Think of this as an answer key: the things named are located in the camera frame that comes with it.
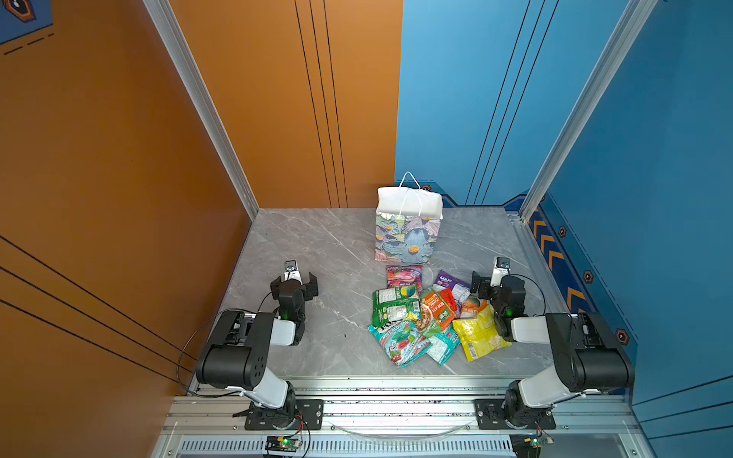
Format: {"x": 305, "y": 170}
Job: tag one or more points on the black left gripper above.
{"x": 310, "y": 284}

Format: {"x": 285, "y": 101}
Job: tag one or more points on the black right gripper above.
{"x": 481, "y": 286}

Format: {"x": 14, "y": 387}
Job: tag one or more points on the yellow snack bag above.
{"x": 479, "y": 335}

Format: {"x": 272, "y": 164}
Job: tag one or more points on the green rainbow candy bag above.
{"x": 395, "y": 304}

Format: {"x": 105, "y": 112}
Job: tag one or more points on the teal Fox's fruit candy bag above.
{"x": 401, "y": 341}

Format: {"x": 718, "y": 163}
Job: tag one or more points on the floral paper gift bag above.
{"x": 408, "y": 218}

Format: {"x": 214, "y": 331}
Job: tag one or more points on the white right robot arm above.
{"x": 587, "y": 357}

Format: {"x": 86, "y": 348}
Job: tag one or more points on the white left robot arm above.
{"x": 236, "y": 352}

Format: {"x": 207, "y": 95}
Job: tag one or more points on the orange Fox's candy bag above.
{"x": 471, "y": 307}

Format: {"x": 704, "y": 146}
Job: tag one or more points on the orange green noodle snack bag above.
{"x": 437, "y": 315}

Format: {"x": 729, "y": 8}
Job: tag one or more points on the teal Fox's mint candy bag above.
{"x": 443, "y": 345}

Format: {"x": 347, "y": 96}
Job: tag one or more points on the purple Fox's berries candy bag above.
{"x": 405, "y": 275}

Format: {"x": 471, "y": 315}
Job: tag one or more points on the purple snack packet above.
{"x": 460, "y": 289}

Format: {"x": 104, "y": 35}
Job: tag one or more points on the red snack packet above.
{"x": 448, "y": 298}

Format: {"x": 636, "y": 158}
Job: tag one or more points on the right green circuit board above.
{"x": 539, "y": 441}

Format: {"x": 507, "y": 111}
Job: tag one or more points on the green circuit board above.
{"x": 282, "y": 445}
{"x": 539, "y": 441}

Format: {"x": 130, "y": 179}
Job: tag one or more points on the left green circuit board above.
{"x": 282, "y": 445}

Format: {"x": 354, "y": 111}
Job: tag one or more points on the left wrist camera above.
{"x": 292, "y": 272}

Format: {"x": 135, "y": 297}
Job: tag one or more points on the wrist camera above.
{"x": 500, "y": 268}
{"x": 292, "y": 272}

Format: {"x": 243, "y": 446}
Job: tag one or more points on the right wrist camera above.
{"x": 500, "y": 268}

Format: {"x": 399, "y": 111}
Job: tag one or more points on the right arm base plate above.
{"x": 494, "y": 414}

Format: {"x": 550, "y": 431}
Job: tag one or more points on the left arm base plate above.
{"x": 294, "y": 414}

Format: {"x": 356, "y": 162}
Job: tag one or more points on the aluminium front rail frame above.
{"x": 405, "y": 416}

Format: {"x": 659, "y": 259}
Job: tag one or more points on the left aluminium corner post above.
{"x": 172, "y": 36}

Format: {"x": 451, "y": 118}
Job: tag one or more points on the aluminium corner post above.
{"x": 624, "y": 35}
{"x": 172, "y": 36}

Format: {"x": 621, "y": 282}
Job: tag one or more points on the right aluminium corner post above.
{"x": 624, "y": 35}

